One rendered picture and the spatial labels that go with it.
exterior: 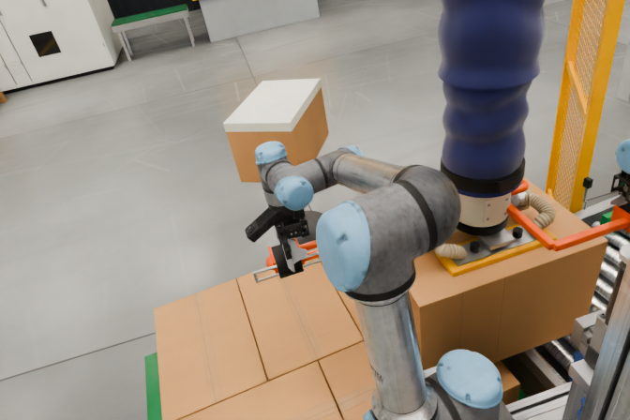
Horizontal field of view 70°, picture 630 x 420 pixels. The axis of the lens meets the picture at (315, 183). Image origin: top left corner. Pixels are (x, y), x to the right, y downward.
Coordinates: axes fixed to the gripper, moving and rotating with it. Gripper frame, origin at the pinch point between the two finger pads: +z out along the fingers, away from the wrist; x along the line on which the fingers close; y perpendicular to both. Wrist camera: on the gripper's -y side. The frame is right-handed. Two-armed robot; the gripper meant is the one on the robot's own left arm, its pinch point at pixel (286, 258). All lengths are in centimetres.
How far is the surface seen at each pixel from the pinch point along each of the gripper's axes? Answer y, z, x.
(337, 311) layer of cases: 18, 66, 32
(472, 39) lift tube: 51, -52, -7
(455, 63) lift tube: 49, -45, -2
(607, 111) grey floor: 315, 119, 188
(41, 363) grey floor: -144, 124, 112
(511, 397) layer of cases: 62, 71, -23
